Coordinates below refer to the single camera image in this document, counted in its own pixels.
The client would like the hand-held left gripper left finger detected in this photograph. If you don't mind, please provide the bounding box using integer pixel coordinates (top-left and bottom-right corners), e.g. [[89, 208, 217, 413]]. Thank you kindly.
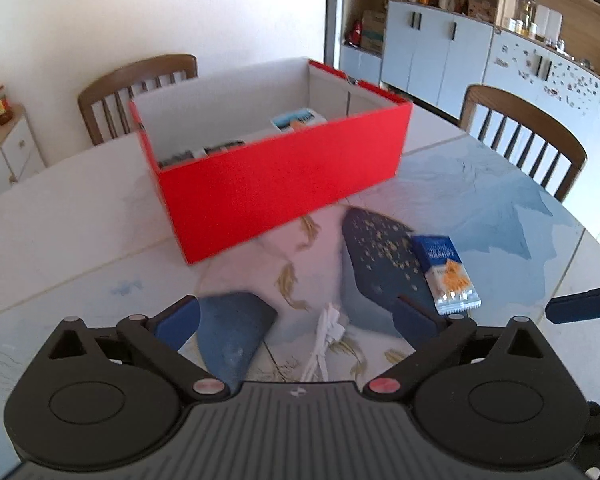
[[40, 296, 228, 402]]

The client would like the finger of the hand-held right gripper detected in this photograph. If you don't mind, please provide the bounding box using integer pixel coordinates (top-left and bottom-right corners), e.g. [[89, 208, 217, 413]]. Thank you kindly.
[[546, 267, 600, 324]]

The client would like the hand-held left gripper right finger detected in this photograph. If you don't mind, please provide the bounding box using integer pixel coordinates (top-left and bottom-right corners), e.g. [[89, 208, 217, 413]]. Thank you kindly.
[[362, 296, 563, 403]]

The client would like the blue cracker packet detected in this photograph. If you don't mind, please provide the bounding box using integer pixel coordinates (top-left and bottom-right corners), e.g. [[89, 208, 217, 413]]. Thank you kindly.
[[411, 235, 482, 317]]

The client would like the white cable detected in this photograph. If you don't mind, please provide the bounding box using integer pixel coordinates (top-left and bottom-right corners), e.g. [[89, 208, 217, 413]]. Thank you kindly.
[[300, 302, 349, 384]]

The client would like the red cardboard box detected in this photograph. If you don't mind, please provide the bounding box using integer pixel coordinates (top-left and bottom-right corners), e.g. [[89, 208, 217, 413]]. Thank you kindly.
[[128, 57, 413, 266]]

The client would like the light blue striped packet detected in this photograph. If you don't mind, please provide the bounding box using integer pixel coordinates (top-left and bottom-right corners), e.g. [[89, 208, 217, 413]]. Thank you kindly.
[[270, 107, 329, 134]]

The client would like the white blue patterned desktop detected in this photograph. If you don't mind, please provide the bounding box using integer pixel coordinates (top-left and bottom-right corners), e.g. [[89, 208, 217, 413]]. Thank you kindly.
[[0, 105, 600, 401]]

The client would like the wooden slat-back chair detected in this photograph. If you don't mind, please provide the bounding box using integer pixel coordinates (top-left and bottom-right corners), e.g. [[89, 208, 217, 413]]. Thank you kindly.
[[77, 54, 199, 147], [459, 85, 588, 203]]

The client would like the white sideboard cabinet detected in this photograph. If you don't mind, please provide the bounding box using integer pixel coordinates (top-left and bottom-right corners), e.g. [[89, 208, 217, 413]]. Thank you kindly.
[[0, 105, 47, 196]]

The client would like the brown cardboard carton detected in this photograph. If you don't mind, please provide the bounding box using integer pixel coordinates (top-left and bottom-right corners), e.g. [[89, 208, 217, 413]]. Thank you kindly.
[[362, 10, 387, 54]]

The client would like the pale blue wall cabinet unit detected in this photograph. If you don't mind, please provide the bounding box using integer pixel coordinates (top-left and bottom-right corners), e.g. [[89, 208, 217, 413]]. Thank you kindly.
[[337, 0, 600, 136]]

